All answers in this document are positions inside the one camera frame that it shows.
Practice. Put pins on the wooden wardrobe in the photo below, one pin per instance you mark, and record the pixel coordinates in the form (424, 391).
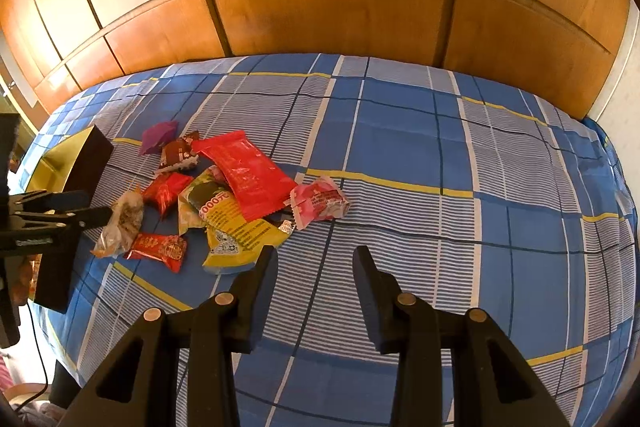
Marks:
(325, 17)

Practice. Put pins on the yellow snack packet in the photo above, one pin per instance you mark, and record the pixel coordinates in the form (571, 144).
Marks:
(235, 244)

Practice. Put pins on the red gold-print snack packet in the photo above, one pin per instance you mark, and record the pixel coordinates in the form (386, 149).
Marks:
(157, 251)

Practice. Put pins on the pink snack packet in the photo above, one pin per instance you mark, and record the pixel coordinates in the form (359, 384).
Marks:
(320, 204)

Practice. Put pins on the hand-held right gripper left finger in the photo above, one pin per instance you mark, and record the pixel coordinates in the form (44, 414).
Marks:
(259, 304)

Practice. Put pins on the purple snack packet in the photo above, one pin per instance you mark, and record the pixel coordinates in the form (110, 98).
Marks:
(157, 137)

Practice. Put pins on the large red snack packet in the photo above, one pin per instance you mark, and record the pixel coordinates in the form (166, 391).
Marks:
(245, 177)

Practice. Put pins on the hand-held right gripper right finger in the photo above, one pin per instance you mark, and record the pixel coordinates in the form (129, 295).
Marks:
(371, 307)

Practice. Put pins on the clear nut snack packet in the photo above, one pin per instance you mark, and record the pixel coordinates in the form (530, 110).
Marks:
(122, 222)

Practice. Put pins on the dark box with gold interior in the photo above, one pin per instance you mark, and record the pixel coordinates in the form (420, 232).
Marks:
(87, 162)

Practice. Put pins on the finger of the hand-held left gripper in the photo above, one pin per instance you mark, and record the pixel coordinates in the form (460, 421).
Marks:
(65, 199)
(75, 218)

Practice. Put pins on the brown snack packet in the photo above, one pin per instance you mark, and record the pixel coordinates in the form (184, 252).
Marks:
(177, 152)

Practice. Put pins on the dark rectangular box lid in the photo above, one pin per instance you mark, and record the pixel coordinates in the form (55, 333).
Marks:
(55, 272)

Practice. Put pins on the small red pillow snack packet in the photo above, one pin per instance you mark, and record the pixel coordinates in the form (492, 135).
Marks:
(165, 192)

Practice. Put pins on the blue plaid bed sheet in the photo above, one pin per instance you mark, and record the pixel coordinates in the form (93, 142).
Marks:
(400, 132)

